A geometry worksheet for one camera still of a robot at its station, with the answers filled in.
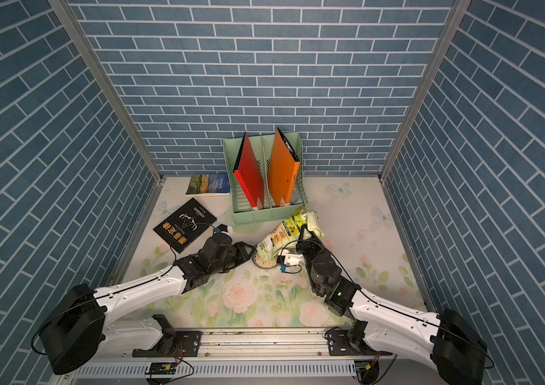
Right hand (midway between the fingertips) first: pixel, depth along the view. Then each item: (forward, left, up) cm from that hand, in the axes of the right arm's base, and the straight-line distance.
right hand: (315, 222), depth 73 cm
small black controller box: (-38, +44, -28) cm, 65 cm away
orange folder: (+21, +12, +1) cm, 24 cm away
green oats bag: (-3, +9, -3) cm, 10 cm away
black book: (+8, +53, -22) cm, 58 cm away
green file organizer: (+40, +23, -3) cm, 46 cm away
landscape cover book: (+34, +52, -24) cm, 66 cm away
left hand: (-4, +18, -14) cm, 23 cm away
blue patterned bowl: (-5, +15, -21) cm, 26 cm away
